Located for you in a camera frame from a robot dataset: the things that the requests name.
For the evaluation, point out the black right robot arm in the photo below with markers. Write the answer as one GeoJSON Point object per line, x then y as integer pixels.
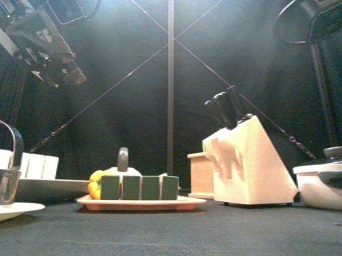
{"type": "Point", "coordinates": [322, 15]}

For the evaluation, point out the white bowl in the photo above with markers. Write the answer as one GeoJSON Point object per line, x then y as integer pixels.
{"type": "Point", "coordinates": [17, 209]}

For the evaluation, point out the white block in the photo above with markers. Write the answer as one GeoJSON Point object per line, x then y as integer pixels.
{"type": "Point", "coordinates": [5, 159]}
{"type": "Point", "coordinates": [49, 167]}
{"type": "Point", "coordinates": [35, 166]}

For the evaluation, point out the small wooden box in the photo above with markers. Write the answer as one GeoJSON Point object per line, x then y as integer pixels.
{"type": "Point", "coordinates": [200, 175]}

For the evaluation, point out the wooden knife block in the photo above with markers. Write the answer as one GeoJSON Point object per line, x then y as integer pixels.
{"type": "Point", "coordinates": [254, 166]}

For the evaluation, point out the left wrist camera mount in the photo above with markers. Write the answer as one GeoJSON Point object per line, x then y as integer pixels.
{"type": "Point", "coordinates": [37, 33]}

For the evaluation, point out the white pot with dark lid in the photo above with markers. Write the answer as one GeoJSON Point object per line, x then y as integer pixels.
{"type": "Point", "coordinates": [318, 183]}

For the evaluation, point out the vertical metal frame pole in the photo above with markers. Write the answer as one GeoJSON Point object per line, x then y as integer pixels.
{"type": "Point", "coordinates": [170, 86]}

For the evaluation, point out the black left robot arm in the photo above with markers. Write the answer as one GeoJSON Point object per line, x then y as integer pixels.
{"type": "Point", "coordinates": [8, 8]}

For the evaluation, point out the dark green block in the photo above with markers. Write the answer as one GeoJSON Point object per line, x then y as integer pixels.
{"type": "Point", "coordinates": [110, 187]}
{"type": "Point", "coordinates": [131, 187]}
{"type": "Point", "coordinates": [150, 187]}
{"type": "Point", "coordinates": [170, 187]}

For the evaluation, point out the white rectangular tray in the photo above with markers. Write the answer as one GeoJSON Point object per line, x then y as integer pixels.
{"type": "Point", "coordinates": [51, 188]}

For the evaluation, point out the orange toy food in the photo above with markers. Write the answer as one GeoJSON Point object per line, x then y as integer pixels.
{"type": "Point", "coordinates": [94, 185]}

